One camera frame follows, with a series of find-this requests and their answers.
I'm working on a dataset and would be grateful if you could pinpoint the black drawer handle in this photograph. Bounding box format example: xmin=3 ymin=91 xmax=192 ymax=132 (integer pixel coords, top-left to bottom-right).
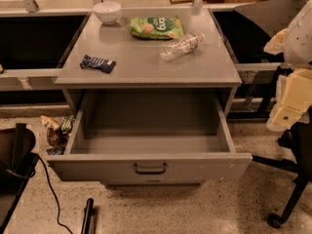
xmin=134 ymin=163 xmax=167 ymax=176

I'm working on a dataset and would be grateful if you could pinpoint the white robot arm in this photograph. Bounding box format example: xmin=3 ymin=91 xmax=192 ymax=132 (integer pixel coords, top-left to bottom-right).
xmin=263 ymin=0 xmax=312 ymax=132

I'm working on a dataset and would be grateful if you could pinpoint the grey metal drawer cabinet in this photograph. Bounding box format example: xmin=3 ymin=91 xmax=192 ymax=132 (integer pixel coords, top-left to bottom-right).
xmin=53 ymin=6 xmax=244 ymax=187

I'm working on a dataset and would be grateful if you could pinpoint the black upright handle bar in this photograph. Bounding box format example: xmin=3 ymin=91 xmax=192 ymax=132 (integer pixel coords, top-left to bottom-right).
xmin=81 ymin=198 xmax=95 ymax=234

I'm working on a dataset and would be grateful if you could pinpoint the pile of snack wrappers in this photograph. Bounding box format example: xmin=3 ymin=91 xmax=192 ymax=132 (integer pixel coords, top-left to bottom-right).
xmin=41 ymin=115 xmax=74 ymax=155

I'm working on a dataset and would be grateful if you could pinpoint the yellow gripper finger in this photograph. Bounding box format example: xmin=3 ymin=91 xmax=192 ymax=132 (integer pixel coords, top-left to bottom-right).
xmin=263 ymin=28 xmax=288 ymax=55
xmin=266 ymin=68 xmax=312 ymax=132

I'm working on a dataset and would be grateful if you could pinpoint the black power cable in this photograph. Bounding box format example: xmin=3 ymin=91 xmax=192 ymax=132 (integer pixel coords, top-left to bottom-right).
xmin=0 ymin=153 xmax=75 ymax=234

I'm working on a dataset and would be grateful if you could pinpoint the clear plastic water bottle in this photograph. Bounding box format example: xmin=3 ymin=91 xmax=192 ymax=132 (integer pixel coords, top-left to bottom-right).
xmin=160 ymin=32 xmax=205 ymax=61

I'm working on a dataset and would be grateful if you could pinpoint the wooden stick on counter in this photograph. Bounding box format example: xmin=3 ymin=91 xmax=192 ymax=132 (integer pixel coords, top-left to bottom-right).
xmin=170 ymin=0 xmax=193 ymax=4

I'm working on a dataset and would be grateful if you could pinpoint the black office chair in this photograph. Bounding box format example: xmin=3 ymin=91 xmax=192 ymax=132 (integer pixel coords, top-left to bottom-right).
xmin=233 ymin=0 xmax=312 ymax=230

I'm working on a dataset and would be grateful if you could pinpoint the green snack chip bag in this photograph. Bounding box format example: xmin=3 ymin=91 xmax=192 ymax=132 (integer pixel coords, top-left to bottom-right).
xmin=131 ymin=16 xmax=184 ymax=40

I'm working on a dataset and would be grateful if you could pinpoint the dark blue rxbar wrapper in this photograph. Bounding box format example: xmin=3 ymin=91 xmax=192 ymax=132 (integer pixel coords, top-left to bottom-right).
xmin=80 ymin=55 xmax=116 ymax=73

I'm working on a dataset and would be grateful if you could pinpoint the open grey top drawer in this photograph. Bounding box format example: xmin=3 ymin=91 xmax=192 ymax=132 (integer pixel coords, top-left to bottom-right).
xmin=48 ymin=90 xmax=252 ymax=186

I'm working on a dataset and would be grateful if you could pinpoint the white ceramic bowl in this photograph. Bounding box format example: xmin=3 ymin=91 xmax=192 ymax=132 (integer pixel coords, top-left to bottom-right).
xmin=93 ymin=2 xmax=121 ymax=24

